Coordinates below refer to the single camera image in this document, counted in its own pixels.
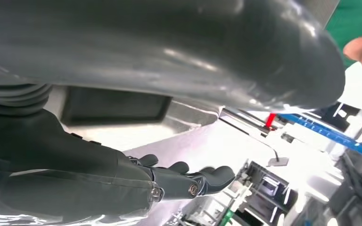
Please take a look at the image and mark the dark equipment frame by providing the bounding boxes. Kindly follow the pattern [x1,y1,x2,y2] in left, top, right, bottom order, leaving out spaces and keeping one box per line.
[230,161,300,226]

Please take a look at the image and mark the stainless steel workbench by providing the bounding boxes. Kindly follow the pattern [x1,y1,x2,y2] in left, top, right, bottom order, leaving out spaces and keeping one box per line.
[43,86,225,153]

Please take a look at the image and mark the red small item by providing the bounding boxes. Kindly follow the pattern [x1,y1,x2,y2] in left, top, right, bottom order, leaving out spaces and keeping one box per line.
[264,113,278,129]

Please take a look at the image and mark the blue metal beam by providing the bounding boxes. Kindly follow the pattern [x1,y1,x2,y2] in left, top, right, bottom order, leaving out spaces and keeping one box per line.
[277,113,362,163]

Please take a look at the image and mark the metal rod with plate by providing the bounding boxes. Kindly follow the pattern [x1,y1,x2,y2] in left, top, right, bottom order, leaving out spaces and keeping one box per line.
[219,108,290,168]

